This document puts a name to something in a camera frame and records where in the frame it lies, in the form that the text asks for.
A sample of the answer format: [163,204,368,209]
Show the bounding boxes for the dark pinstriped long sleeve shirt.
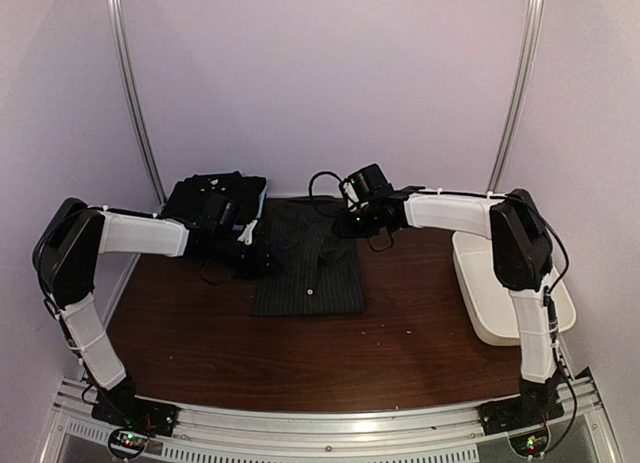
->
[253,197,365,317]

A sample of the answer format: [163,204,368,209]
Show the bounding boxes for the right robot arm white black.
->
[332,163,560,425]

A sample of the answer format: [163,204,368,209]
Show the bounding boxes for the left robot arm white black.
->
[32,197,281,427]

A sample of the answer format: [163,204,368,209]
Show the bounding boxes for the white plastic basin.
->
[451,231,578,347]

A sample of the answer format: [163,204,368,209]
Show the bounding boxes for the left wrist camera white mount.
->
[237,218,260,246]

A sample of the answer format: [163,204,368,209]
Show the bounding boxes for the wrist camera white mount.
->
[338,179,360,206]
[237,218,260,246]

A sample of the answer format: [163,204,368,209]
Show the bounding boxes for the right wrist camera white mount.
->
[338,179,360,206]

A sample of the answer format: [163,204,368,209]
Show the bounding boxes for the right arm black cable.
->
[307,170,351,204]

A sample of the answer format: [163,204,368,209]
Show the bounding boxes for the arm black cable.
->
[307,170,351,204]
[32,207,111,324]

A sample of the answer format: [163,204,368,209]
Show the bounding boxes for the aluminium front rail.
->
[35,377,623,462]

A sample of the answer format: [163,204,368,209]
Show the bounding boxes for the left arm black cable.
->
[32,207,111,324]

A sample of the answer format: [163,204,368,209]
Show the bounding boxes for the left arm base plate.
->
[91,395,179,437]

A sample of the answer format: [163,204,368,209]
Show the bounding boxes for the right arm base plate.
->
[478,396,564,435]

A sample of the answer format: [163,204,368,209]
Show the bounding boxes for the right aluminium corner post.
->
[487,0,545,192]

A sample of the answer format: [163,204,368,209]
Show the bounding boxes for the aluminium corner post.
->
[487,0,545,192]
[106,0,167,206]

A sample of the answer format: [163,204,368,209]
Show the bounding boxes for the left aluminium corner post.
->
[106,0,167,206]

